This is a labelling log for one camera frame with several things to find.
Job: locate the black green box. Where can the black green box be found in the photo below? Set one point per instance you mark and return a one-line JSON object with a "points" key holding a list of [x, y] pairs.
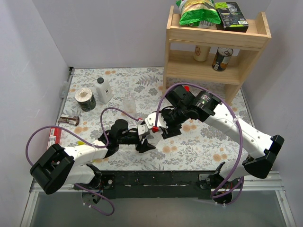
{"points": [[232, 18]]}

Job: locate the floral table mat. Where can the floral table mat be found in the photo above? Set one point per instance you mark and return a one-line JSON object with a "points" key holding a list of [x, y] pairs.
{"points": [[199, 147]]}

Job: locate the red flat box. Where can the red flat box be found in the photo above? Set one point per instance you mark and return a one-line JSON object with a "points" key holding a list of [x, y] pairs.
{"points": [[54, 136]]}

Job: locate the wooden shelf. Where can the wooden shelf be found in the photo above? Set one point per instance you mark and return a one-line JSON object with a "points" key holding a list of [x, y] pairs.
{"points": [[182, 65]]}

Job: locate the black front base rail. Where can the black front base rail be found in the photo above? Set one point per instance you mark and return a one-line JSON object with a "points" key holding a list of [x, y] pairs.
{"points": [[154, 184]]}

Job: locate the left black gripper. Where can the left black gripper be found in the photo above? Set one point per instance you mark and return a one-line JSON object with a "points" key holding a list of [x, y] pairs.
{"points": [[138, 141]]}

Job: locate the white square bottle black cap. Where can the white square bottle black cap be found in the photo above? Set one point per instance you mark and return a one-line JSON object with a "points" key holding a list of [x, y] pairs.
{"points": [[104, 90]]}

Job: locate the tin can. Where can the tin can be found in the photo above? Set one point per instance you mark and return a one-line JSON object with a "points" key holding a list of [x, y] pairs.
{"points": [[222, 58]]}

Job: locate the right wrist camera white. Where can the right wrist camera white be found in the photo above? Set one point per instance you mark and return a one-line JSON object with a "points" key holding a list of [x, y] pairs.
{"points": [[150, 121]]}

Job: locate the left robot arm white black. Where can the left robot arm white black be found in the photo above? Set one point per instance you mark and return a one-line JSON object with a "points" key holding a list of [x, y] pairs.
{"points": [[72, 165]]}

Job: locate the dark patterned jar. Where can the dark patterned jar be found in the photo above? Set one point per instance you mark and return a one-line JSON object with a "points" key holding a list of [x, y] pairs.
{"points": [[86, 99]]}

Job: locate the green snack bag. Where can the green snack bag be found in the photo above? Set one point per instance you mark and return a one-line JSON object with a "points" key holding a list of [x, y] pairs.
{"points": [[197, 12]]}

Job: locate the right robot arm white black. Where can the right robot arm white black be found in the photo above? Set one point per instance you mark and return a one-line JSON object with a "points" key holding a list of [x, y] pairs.
{"points": [[257, 151]]}

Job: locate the clear bottle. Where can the clear bottle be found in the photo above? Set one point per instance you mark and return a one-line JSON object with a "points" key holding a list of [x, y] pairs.
{"points": [[129, 104], [154, 138]]}

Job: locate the beige paper cup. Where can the beige paper cup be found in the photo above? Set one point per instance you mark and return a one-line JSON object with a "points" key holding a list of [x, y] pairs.
{"points": [[201, 53]]}

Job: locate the brown snack bar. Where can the brown snack bar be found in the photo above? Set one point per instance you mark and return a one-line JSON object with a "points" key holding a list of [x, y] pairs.
{"points": [[73, 120]]}

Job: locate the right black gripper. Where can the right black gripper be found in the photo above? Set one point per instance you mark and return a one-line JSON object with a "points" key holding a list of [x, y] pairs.
{"points": [[169, 127]]}

